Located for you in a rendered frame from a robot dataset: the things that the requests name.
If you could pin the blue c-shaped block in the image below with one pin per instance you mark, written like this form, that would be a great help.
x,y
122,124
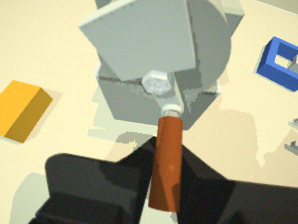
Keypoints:
x,y
286,77

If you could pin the yellow rectangular block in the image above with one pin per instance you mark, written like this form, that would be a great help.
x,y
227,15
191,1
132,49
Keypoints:
x,y
21,107

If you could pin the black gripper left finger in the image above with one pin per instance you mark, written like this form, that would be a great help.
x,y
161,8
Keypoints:
x,y
124,182

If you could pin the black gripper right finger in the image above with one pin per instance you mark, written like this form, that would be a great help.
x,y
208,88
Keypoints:
x,y
207,197

